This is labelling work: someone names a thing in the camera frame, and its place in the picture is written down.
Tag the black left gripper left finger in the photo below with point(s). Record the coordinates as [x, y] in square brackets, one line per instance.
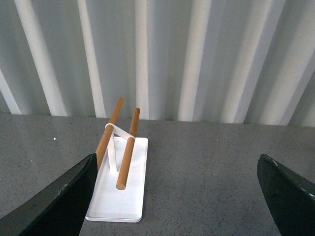
[57, 210]

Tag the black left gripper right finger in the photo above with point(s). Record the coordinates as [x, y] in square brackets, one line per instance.
[289, 197]

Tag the white towel rack wooden bars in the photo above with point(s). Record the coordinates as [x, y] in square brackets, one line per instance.
[121, 169]

